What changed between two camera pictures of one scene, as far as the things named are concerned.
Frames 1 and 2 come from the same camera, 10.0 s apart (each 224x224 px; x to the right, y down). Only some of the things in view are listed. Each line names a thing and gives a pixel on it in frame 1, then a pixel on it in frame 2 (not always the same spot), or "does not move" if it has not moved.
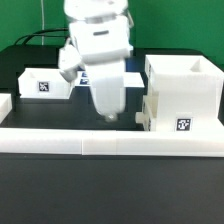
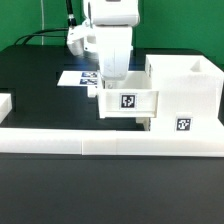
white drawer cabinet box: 188,90 does not move
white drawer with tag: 38,83 → 133,97
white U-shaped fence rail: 104,142 does not move
